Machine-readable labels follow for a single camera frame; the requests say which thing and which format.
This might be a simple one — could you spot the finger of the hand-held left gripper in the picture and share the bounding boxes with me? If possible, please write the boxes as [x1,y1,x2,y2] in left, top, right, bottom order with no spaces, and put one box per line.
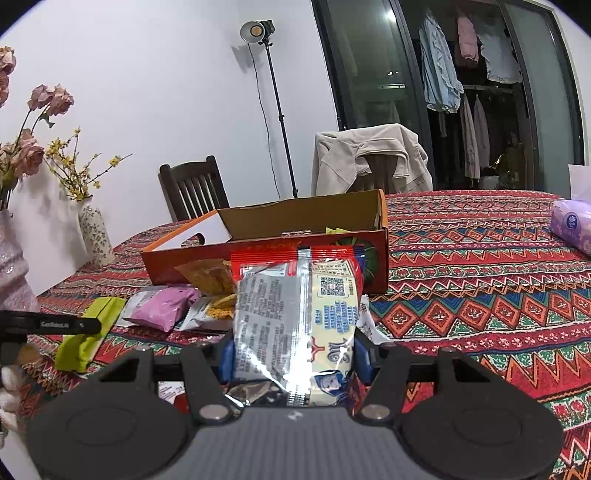
[74,316,103,336]

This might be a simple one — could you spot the beige jacket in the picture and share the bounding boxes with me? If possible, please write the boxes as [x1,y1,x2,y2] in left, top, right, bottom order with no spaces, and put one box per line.
[311,124,434,197]

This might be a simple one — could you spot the small white snack packet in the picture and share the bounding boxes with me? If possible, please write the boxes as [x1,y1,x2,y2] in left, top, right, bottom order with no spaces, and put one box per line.
[159,381,186,403]

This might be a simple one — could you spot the studio light on stand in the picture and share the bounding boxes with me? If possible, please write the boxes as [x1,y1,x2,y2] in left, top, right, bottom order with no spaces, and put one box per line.
[240,19,300,199]

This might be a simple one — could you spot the small floral ceramic vase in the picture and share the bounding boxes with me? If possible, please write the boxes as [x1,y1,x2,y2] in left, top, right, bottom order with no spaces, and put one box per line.
[78,196,115,267]

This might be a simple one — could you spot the dark wooden chair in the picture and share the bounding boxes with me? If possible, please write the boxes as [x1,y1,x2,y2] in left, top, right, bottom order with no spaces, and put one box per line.
[159,155,230,222]
[355,154,403,195]

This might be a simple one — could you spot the large pink textured vase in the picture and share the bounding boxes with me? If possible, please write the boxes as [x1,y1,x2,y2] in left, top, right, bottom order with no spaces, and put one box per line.
[0,210,40,315]

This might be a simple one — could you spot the lilac hanging garment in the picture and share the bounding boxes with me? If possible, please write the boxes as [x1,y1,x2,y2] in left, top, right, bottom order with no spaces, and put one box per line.
[473,97,491,169]

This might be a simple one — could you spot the yellow flower branches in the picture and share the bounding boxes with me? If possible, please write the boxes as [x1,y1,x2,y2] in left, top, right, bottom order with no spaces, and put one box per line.
[44,127,134,201]

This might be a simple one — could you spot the silver blue-print snack packet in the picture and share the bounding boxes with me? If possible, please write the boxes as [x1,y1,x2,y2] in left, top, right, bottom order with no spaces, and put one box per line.
[229,247,365,408]

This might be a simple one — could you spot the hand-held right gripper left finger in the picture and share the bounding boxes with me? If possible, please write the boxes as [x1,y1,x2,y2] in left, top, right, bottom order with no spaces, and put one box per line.
[88,337,237,426]

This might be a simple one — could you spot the dark sliding glass door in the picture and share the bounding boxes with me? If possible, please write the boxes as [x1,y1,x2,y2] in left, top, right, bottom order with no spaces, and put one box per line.
[311,0,585,192]

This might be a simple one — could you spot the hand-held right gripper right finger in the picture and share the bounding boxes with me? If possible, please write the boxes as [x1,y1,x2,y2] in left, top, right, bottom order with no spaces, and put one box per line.
[353,333,504,423]

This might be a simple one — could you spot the light blue hanging shirt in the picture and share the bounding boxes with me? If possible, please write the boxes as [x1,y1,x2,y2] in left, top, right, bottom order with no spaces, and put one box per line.
[419,11,464,114]

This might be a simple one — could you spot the purple tissue pack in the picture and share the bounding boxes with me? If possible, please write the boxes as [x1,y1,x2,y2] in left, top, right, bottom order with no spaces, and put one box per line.
[550,164,591,257]

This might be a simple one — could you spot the pink hanging jacket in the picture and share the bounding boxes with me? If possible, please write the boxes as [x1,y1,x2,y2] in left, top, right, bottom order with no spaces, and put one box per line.
[455,16,479,70]

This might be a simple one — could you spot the orange snack packet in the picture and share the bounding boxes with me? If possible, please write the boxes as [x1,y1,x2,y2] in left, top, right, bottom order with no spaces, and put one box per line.
[175,258,236,296]

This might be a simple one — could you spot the beige hanging garment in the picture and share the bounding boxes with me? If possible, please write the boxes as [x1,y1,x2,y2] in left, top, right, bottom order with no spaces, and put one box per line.
[459,95,481,181]

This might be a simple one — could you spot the pink snack packet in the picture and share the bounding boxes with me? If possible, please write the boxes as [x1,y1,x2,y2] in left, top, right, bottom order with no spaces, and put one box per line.
[124,286,202,332]

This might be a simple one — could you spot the white hanging shirt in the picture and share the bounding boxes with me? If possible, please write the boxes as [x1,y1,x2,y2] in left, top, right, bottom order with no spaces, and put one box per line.
[478,23,523,85]

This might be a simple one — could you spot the white yellow-print snack packet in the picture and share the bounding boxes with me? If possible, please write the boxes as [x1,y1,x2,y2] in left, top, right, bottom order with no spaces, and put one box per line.
[178,295,238,332]

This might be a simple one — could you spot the orange cardboard box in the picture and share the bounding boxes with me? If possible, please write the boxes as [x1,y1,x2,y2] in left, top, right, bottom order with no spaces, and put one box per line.
[141,189,389,296]

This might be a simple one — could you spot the silver white snack packet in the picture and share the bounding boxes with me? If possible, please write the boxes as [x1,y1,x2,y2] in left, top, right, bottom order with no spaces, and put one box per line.
[358,295,391,344]

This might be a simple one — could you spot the dried pink roses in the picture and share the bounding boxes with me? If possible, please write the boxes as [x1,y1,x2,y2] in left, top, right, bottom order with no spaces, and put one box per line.
[0,46,75,213]

